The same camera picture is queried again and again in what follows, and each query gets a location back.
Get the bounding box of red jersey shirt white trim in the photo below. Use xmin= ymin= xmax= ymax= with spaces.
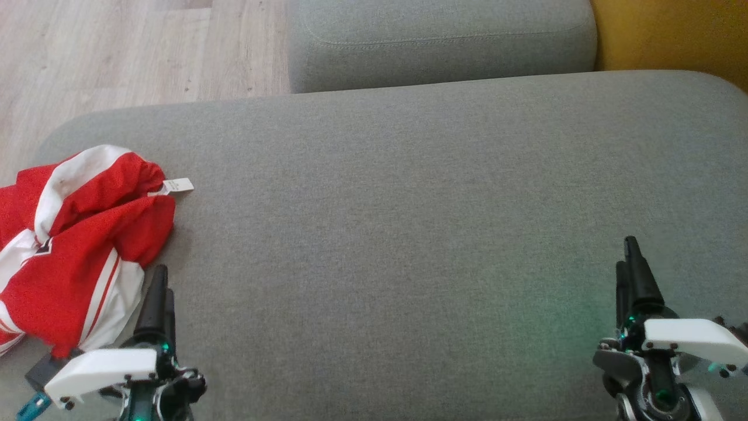
xmin=0 ymin=178 xmax=195 ymax=358

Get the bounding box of large grey sofa seat cushion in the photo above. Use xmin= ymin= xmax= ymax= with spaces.
xmin=0 ymin=70 xmax=748 ymax=421

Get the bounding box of yellow upholstered furniture panel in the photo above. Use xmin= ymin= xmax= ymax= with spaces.
xmin=590 ymin=0 xmax=748 ymax=94

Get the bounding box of left cable with blue connector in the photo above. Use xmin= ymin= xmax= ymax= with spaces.
xmin=16 ymin=393 xmax=51 ymax=421

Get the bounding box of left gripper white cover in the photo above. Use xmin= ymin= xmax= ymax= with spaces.
xmin=44 ymin=264 xmax=208 ymax=421

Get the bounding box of small grey sofa cushion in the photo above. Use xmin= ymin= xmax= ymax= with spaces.
xmin=288 ymin=0 xmax=598 ymax=94

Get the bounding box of red shorts white stripe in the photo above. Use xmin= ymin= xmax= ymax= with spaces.
xmin=0 ymin=145 xmax=167 ymax=246

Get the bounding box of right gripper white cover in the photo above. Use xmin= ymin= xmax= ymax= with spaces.
xmin=593 ymin=236 xmax=748 ymax=398

